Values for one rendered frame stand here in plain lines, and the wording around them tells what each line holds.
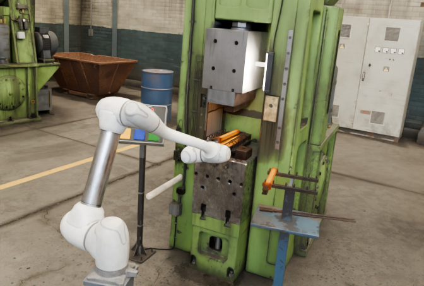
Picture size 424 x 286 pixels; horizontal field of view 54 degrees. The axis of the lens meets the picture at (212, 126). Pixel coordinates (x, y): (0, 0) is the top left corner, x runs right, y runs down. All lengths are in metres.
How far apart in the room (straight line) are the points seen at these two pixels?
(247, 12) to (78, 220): 1.67
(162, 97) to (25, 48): 2.34
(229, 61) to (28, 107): 5.09
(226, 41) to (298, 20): 0.47
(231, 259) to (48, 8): 9.66
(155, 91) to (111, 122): 5.36
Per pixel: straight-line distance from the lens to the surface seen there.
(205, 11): 2.99
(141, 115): 1.98
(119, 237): 2.01
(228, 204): 2.91
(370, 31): 7.90
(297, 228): 2.56
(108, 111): 2.10
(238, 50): 2.73
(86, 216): 2.12
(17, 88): 7.23
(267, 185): 2.36
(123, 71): 9.47
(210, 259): 3.17
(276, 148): 2.89
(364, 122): 8.03
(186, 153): 2.40
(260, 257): 3.23
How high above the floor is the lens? 1.80
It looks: 14 degrees down
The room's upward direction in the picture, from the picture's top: 4 degrees clockwise
